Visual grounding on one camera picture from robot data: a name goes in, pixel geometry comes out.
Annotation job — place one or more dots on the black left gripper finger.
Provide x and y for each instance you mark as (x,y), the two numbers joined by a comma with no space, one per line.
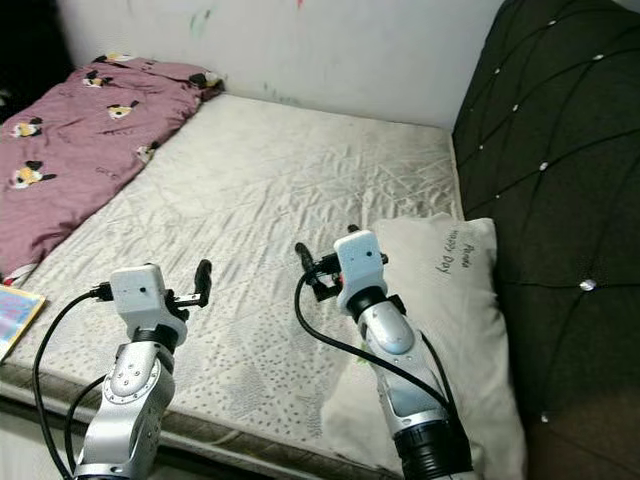
(203,282)

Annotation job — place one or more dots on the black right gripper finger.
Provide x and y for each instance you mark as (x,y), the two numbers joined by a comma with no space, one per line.
(352,230)
(306,262)

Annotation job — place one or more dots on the blue yellow-bordered children's book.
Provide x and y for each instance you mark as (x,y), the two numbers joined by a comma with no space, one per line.
(20,322)

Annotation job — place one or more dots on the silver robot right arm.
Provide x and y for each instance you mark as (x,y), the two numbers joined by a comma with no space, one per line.
(405,370)

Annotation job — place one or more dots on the white quilted mattress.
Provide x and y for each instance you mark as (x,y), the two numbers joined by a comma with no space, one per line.
(260,200)

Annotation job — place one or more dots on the white pillow with tree print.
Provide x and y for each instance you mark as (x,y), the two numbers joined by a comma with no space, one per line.
(470,310)

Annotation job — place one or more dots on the purple blanket with cartoon print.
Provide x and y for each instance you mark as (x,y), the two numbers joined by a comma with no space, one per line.
(80,150)

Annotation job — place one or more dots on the black tufted headboard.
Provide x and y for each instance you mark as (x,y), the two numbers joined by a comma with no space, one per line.
(560,120)

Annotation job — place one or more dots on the black bedside furniture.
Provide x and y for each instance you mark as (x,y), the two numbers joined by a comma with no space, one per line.
(25,50)

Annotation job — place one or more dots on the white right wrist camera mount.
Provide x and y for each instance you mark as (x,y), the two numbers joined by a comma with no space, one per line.
(362,265)

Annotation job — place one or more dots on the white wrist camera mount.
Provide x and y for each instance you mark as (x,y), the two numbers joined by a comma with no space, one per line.
(362,265)
(140,295)

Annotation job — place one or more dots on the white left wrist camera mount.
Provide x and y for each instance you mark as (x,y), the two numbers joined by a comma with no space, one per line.
(140,295)

